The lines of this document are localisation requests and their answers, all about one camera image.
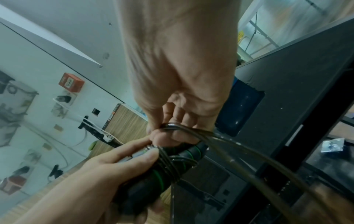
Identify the black green-striped jump rope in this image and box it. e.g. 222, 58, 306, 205
111, 122, 354, 224

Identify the white folding table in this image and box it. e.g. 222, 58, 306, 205
237, 0, 280, 61

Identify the white wall cable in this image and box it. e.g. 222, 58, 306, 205
83, 116, 125, 146

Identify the person's left hand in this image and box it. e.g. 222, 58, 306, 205
13, 137, 164, 224

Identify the blue plastic bin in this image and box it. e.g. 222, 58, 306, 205
215, 75, 266, 137

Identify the person's right hand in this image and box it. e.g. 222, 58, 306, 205
113, 0, 242, 148

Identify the red alarm box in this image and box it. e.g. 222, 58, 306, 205
58, 72, 86, 93

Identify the black glossy low table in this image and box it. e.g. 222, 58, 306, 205
168, 16, 354, 224

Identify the white socket with plug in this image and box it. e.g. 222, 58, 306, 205
52, 94, 77, 106

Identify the crumpled white wrapper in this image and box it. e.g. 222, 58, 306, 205
320, 137, 346, 154

